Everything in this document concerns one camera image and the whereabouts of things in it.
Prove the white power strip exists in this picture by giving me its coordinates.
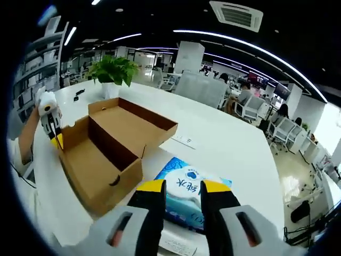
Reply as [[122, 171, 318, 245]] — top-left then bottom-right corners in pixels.
[[170, 134, 197, 150]]

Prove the soft blue wet wipes pack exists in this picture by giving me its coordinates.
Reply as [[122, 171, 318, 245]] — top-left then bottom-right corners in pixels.
[[153, 156, 233, 233]]

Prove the green potted plant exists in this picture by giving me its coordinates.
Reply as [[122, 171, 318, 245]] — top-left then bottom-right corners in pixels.
[[86, 54, 141, 99]]

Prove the white office chair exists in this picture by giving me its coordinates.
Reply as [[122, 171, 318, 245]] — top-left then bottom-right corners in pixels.
[[234, 95, 263, 123], [267, 117, 295, 155]]

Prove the ceiling air conditioner vent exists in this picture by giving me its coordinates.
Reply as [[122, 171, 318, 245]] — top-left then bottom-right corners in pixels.
[[209, 1, 264, 33]]

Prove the reddish wall display screen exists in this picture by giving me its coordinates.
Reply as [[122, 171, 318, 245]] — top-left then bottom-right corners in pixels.
[[247, 70, 270, 90]]

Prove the frosted desk divider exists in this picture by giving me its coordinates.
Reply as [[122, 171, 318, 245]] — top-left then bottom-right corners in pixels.
[[174, 71, 227, 109]]

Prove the brown cardboard shoe box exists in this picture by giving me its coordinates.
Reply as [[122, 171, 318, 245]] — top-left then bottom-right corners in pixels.
[[57, 97, 178, 217]]

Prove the grey metal storage shelf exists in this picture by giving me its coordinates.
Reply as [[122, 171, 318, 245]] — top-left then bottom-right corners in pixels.
[[13, 15, 70, 118]]

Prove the white slatted crate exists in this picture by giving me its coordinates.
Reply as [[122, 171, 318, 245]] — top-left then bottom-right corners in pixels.
[[45, 15, 62, 35]]

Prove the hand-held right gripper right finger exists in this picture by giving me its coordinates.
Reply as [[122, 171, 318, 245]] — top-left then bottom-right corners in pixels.
[[199, 180, 307, 256]]

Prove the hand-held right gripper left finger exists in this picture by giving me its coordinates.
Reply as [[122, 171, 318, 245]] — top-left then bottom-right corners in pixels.
[[66, 179, 167, 256]]

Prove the dark wall display screen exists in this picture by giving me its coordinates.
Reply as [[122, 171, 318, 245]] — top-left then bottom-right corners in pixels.
[[274, 82, 291, 101]]

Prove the curved ceiling light strip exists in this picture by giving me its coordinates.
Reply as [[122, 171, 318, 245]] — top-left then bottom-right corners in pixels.
[[173, 29, 328, 103]]

